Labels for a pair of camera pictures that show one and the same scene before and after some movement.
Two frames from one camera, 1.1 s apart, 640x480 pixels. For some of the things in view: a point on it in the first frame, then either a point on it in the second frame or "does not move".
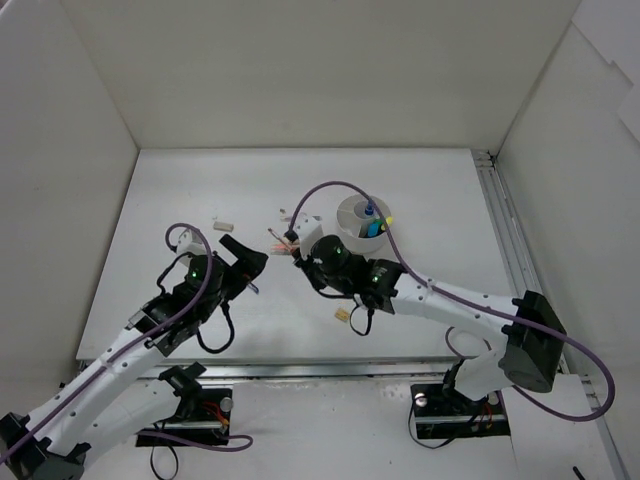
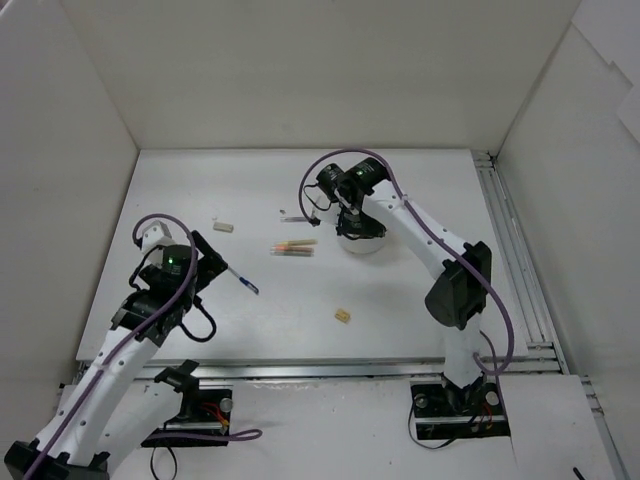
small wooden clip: x=342 y=314 does not move
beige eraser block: x=223 y=226 does not move
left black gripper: x=235 y=270 to x=210 y=258
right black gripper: x=304 y=265 to x=355 y=226
